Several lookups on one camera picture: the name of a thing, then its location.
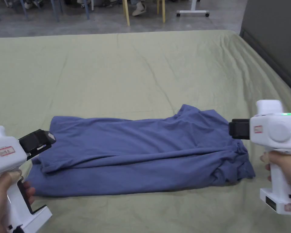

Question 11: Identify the dark grey padded headboard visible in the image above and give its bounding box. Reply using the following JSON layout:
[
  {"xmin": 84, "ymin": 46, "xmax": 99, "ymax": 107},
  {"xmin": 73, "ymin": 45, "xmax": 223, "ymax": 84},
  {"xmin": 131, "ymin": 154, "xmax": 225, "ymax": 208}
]
[{"xmin": 239, "ymin": 0, "xmax": 291, "ymax": 100}]

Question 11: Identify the blue chair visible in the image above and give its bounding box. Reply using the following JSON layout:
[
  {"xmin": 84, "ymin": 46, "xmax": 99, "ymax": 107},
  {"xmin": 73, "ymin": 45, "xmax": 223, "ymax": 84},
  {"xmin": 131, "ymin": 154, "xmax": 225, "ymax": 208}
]
[{"xmin": 48, "ymin": 0, "xmax": 91, "ymax": 23}]

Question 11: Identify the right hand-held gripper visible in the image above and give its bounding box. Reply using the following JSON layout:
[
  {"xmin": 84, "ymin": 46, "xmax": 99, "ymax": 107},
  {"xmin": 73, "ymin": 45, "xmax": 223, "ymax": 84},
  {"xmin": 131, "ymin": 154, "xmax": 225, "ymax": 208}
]
[{"xmin": 229, "ymin": 99, "xmax": 291, "ymax": 215}]

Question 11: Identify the dark blue shirt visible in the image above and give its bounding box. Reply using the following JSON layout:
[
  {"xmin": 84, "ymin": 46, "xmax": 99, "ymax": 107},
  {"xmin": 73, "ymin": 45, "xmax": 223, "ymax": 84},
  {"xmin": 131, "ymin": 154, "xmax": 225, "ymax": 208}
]
[{"xmin": 26, "ymin": 104, "xmax": 256, "ymax": 198}]

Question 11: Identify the white wheeled stand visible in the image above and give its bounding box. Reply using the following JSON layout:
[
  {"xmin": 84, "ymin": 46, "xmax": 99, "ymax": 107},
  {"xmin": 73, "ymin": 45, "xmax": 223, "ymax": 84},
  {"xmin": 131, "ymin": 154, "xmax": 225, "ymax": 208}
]
[{"xmin": 176, "ymin": 0, "xmax": 210, "ymax": 18}]

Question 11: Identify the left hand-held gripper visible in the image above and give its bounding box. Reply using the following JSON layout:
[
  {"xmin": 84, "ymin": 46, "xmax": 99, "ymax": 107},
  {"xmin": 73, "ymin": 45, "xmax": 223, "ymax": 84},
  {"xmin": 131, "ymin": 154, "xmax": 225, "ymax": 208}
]
[{"xmin": 0, "ymin": 125, "xmax": 57, "ymax": 233}]

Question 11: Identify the yellow chair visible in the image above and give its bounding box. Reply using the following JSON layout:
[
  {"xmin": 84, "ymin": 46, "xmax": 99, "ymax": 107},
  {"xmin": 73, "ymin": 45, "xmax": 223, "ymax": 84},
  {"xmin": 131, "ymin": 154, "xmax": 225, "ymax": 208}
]
[{"xmin": 122, "ymin": 0, "xmax": 166, "ymax": 26}]

